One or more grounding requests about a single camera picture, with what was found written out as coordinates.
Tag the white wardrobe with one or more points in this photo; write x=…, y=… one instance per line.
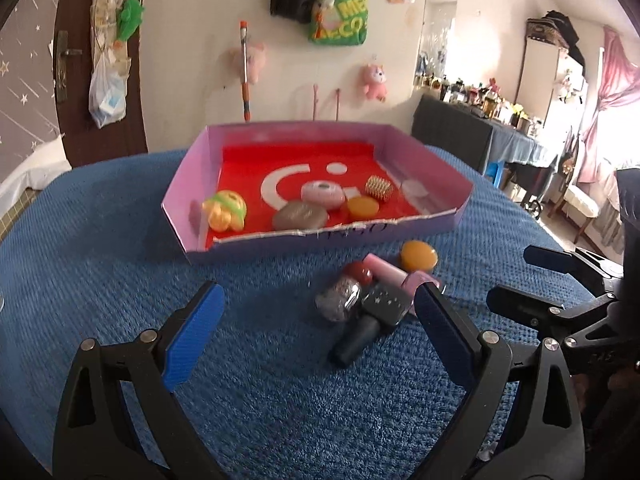
x=540, y=80

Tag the green tote bag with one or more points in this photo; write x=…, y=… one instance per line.
x=347, y=22

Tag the patterned storage case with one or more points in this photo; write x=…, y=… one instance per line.
x=537, y=30

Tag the grey stick with orange tip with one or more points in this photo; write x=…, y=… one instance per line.
x=245, y=70

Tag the dark brown door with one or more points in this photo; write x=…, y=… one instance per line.
x=75, y=0

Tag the white cushioned chair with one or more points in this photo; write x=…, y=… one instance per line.
x=580, y=205

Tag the pink curtain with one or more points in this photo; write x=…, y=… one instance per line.
x=612, y=75

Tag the dresser with dark cloth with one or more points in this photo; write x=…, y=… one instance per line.
x=450, y=135

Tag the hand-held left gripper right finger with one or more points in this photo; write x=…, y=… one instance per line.
x=445, y=335

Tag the glitter bottle with red cap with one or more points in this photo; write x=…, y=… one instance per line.
x=337, y=297

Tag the wall mirror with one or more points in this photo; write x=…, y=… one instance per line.
x=437, y=35

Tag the black toy microphone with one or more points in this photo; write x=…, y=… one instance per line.
x=360, y=335

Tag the white cloth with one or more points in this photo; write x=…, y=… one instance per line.
x=30, y=165

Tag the clear hanging organizer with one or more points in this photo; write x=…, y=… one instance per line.
x=105, y=10

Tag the row of cosmetic bottles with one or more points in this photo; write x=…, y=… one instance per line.
x=480, y=95

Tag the white plastic bag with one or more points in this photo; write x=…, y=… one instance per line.
x=107, y=100

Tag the pink thin stick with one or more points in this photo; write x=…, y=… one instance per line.
x=338, y=105

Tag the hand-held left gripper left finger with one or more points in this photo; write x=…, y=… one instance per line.
x=195, y=335

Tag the blue stool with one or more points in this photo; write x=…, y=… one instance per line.
x=495, y=172

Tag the brown oval case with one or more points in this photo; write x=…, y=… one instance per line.
x=300, y=215

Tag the purple cardboard box red lining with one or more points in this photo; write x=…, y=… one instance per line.
x=192, y=180

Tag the green yellow toy figure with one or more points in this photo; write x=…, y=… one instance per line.
x=225, y=210

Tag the orange oval soap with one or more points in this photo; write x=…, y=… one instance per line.
x=362, y=207
x=419, y=255

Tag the black bag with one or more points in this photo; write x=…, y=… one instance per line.
x=562, y=30

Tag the pink square bottle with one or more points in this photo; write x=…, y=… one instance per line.
x=385, y=267

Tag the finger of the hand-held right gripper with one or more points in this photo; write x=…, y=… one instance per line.
x=547, y=258
x=520, y=300

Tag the small pink plush toy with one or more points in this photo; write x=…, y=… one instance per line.
x=375, y=82

